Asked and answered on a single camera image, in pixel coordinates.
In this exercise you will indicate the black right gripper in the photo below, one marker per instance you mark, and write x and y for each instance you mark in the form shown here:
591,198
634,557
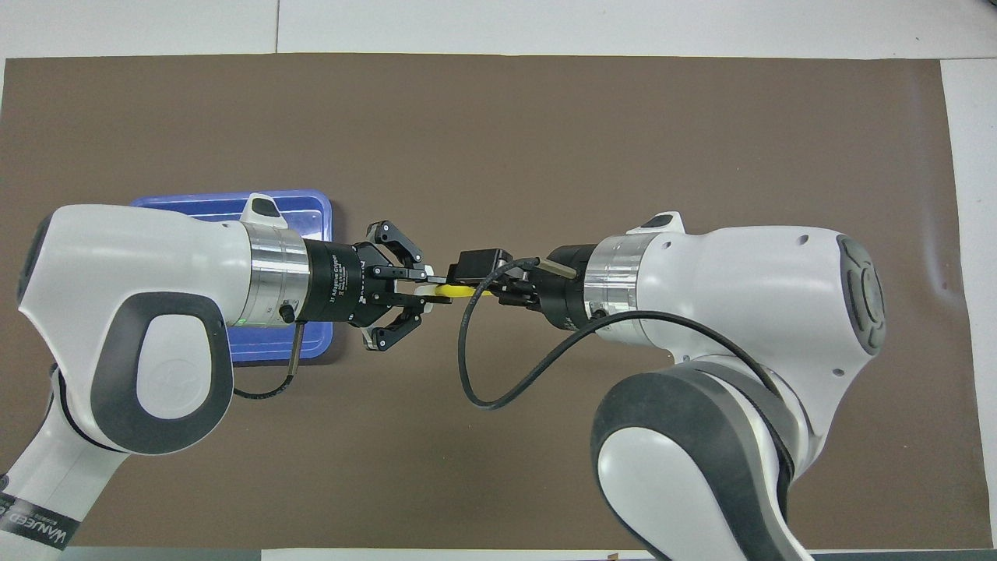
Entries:
565,300

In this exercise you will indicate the yellow marker pen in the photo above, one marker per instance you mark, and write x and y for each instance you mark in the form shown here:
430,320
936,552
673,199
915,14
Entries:
459,292

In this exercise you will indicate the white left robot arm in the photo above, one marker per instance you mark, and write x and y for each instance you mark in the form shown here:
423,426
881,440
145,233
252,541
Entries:
140,265

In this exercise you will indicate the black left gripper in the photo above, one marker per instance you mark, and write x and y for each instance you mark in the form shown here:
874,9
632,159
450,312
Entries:
335,284

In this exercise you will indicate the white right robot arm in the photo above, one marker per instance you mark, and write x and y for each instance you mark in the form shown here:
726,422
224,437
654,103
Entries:
740,280

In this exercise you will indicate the brown table mat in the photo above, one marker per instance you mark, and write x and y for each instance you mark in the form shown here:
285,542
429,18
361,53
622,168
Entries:
498,156

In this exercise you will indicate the blue plastic tray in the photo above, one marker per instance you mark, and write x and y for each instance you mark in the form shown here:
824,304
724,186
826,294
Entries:
296,347

